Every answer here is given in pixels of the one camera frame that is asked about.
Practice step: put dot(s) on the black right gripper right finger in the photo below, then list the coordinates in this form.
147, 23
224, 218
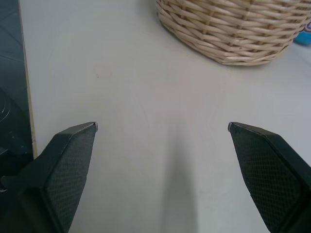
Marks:
269, 170

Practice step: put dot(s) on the blue snack package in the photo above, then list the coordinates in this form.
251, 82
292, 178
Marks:
303, 34

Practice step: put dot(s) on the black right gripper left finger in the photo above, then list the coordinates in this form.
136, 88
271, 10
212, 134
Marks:
56, 174

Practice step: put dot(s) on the woven wicker basket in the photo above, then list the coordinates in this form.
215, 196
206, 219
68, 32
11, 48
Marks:
233, 29

